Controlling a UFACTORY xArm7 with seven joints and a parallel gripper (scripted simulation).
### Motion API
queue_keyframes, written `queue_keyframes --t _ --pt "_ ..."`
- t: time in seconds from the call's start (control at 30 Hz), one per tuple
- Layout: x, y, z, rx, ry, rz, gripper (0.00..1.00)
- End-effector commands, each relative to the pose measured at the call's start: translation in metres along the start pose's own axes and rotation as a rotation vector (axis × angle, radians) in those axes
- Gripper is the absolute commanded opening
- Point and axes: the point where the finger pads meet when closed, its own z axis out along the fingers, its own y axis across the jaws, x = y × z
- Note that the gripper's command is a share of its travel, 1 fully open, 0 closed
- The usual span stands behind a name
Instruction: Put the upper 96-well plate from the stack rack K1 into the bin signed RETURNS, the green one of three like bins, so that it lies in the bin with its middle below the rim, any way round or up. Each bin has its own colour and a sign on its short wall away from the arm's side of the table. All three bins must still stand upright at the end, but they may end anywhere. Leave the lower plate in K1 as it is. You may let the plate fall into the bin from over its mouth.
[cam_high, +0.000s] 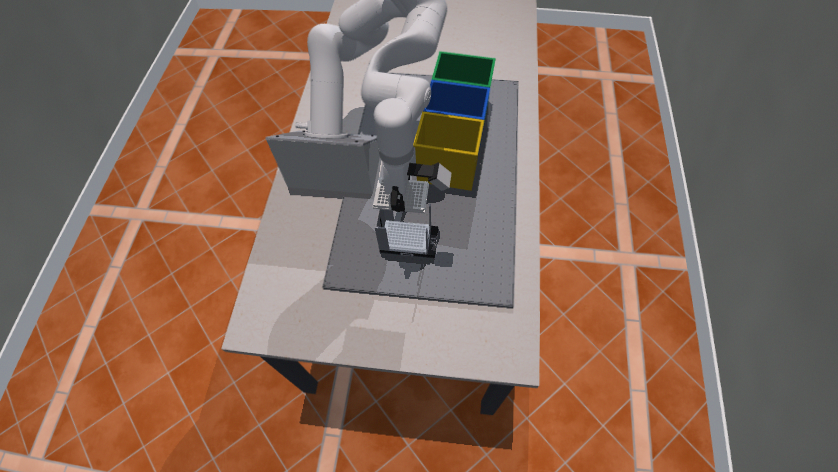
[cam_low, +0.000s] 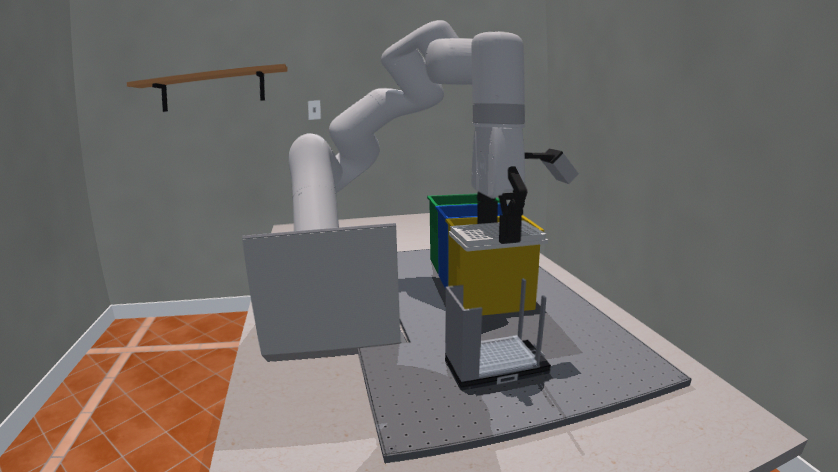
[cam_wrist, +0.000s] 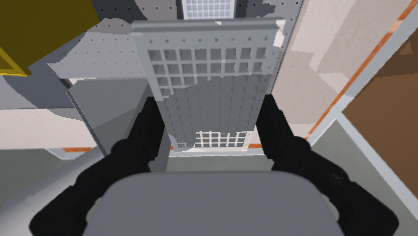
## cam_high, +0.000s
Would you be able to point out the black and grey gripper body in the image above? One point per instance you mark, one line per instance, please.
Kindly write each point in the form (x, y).
(395, 176)

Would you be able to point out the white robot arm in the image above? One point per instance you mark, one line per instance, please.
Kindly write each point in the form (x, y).
(406, 96)

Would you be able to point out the yellow open-top bin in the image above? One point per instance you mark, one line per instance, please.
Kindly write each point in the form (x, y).
(451, 132)

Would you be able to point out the green bin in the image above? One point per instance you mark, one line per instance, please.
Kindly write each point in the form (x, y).
(464, 69)

